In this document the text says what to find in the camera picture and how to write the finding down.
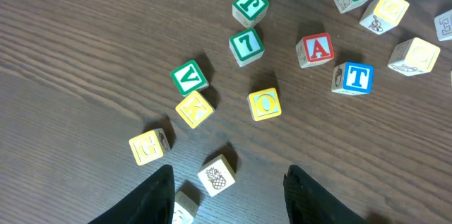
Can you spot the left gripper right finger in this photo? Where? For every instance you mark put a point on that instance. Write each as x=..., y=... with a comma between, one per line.
x=309, y=202

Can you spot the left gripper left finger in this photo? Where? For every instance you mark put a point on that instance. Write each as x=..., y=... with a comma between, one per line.
x=150, y=202

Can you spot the green 4 block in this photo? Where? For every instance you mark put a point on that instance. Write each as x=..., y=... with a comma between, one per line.
x=185, y=209

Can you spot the yellow G block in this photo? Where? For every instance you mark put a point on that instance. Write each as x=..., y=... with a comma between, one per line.
x=149, y=146

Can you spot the pineapple picture block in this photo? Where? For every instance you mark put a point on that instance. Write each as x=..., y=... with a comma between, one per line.
x=216, y=175

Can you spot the yellow K block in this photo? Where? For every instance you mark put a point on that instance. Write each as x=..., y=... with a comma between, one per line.
x=194, y=109

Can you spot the yellow O block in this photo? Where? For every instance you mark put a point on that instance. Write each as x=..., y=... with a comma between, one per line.
x=264, y=104

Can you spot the green V block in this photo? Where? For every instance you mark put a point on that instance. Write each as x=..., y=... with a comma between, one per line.
x=188, y=78

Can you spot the blue T block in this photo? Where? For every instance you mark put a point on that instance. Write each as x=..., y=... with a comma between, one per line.
x=352, y=78

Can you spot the red A block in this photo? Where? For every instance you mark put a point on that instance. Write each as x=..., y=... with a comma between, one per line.
x=314, y=50

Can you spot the green 7 block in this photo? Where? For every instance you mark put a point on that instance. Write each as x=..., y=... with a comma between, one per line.
x=246, y=47

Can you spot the yellow Q block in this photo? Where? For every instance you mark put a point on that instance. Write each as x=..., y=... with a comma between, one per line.
x=413, y=57

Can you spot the green J block left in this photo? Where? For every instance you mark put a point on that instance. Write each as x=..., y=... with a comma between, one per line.
x=249, y=12

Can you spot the yellow block top row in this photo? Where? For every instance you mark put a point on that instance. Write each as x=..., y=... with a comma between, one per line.
x=383, y=15

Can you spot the blue L block top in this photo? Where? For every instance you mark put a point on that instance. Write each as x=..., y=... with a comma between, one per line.
x=443, y=26

